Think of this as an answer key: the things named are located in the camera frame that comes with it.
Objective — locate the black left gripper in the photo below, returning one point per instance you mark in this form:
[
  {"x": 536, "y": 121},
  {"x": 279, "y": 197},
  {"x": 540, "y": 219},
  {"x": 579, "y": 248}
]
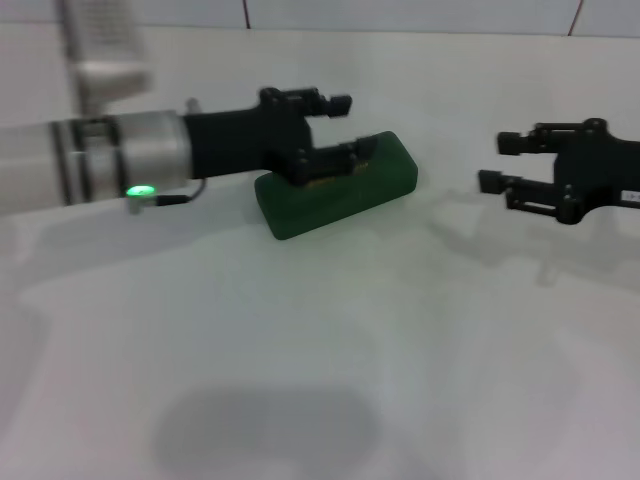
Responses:
[{"x": 240, "y": 140}]

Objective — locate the green glasses case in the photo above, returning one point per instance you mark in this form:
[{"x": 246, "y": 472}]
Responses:
[{"x": 350, "y": 200}]

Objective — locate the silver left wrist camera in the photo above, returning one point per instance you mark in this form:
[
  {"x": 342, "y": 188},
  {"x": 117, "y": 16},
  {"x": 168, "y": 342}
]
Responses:
[{"x": 110, "y": 45}]

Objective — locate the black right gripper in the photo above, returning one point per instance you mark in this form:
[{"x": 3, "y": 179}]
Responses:
[{"x": 595, "y": 170}]

